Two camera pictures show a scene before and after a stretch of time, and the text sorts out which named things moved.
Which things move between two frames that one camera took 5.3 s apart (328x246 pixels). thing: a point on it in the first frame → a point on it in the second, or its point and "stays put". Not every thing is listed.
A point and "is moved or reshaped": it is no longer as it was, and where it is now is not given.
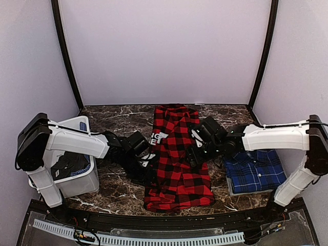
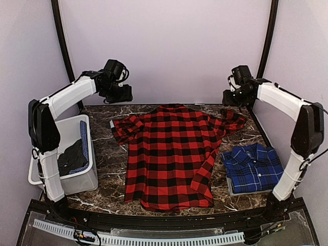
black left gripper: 144,178 → 127,96
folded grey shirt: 230,187 stays put
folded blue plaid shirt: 255,170 stays put
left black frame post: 57,11 stays put
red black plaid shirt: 173,182 is moved or reshaped
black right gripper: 195,158 → 227,100
